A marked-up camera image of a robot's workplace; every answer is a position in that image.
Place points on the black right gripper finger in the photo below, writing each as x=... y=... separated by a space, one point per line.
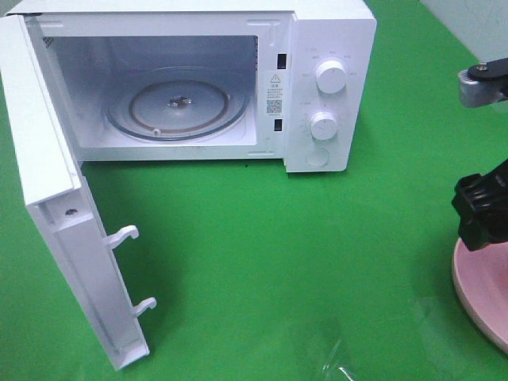
x=483 y=215

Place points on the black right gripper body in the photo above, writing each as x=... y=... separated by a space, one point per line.
x=497 y=179

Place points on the pink round plate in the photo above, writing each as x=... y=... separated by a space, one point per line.
x=480 y=280

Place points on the round white door release button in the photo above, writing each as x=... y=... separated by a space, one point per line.
x=318 y=157

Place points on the white microwave door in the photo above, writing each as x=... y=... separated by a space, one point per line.
x=59 y=201

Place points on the lower white microwave knob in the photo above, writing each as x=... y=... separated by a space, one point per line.
x=324 y=125

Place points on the white microwave knob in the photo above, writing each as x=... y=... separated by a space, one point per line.
x=331 y=76
x=324 y=125

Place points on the upper white microwave knob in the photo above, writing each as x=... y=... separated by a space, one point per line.
x=331 y=76

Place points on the white microwave oven body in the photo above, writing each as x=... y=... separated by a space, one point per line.
x=86 y=48

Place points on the glass microwave turntable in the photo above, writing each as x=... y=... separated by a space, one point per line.
x=173 y=104

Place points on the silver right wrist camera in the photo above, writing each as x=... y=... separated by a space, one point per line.
x=473 y=93

